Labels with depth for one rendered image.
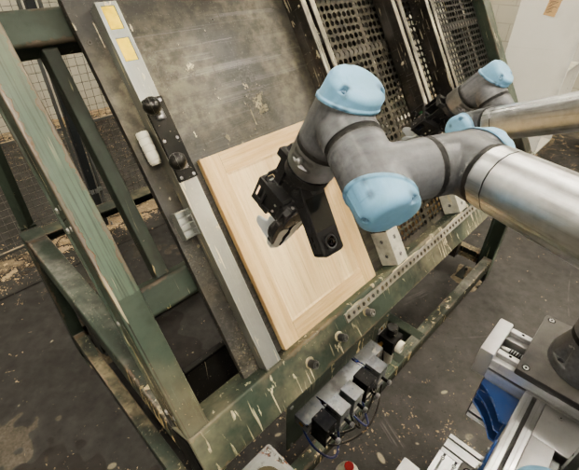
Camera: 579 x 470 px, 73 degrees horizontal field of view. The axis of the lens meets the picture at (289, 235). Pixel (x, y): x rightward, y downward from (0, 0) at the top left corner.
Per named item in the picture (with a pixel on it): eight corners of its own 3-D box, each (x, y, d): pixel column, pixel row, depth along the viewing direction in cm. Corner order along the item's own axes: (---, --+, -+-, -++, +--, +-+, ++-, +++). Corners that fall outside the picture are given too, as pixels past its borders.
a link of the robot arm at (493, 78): (506, 86, 94) (489, 56, 95) (467, 113, 103) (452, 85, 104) (521, 84, 98) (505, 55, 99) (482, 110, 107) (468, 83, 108)
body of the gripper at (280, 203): (282, 184, 70) (306, 135, 61) (311, 219, 68) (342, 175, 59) (248, 199, 66) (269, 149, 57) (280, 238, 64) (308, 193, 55)
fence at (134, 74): (258, 367, 106) (267, 370, 103) (89, 11, 88) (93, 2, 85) (272, 356, 109) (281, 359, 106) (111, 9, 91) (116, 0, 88)
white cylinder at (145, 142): (133, 135, 91) (148, 168, 93) (137, 131, 89) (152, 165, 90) (144, 132, 93) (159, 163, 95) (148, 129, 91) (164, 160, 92)
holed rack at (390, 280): (347, 323, 120) (348, 323, 120) (343, 314, 120) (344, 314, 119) (533, 157, 215) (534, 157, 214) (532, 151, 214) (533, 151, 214)
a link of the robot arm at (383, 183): (464, 186, 42) (418, 112, 47) (372, 205, 39) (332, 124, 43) (431, 223, 49) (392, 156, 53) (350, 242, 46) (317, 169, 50)
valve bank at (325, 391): (321, 487, 111) (326, 445, 97) (285, 449, 119) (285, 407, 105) (413, 376, 140) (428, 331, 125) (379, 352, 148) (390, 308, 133)
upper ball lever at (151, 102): (156, 125, 92) (145, 117, 79) (148, 110, 91) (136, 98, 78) (172, 119, 92) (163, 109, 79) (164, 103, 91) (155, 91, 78)
